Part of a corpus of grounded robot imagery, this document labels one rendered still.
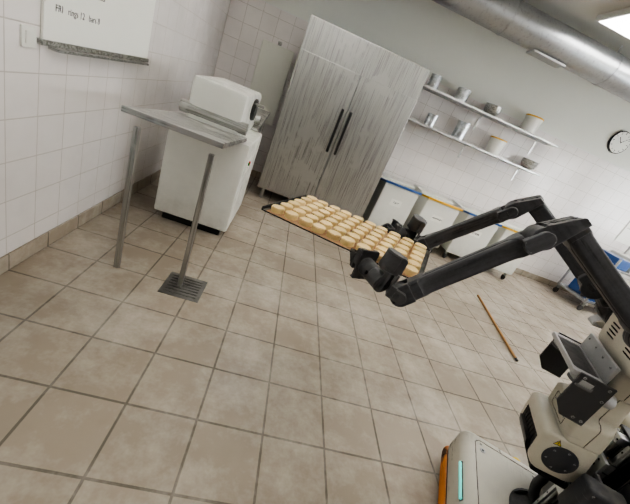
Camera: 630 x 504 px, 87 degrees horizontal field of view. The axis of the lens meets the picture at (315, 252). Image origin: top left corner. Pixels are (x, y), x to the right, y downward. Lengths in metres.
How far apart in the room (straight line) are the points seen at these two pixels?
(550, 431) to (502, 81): 4.80
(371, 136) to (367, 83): 0.56
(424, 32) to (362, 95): 1.46
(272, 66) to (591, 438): 4.64
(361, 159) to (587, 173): 3.75
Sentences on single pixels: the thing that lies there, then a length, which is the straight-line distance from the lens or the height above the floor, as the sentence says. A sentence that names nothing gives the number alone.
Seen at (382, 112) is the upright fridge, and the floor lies 1.48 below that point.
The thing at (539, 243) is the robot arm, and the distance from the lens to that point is 0.98.
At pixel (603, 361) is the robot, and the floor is 1.01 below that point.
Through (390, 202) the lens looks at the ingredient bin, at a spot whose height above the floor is 0.51.
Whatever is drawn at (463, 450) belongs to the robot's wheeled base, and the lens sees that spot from 1.91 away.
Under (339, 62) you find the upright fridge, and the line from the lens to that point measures 4.16.
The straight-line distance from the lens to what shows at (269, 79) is 4.97.
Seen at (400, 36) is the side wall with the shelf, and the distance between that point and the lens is 5.18.
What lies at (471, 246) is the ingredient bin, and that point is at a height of 0.33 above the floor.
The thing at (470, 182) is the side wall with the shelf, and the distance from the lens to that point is 5.74.
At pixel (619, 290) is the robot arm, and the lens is 1.11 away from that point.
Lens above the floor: 1.39
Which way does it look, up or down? 24 degrees down
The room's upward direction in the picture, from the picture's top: 23 degrees clockwise
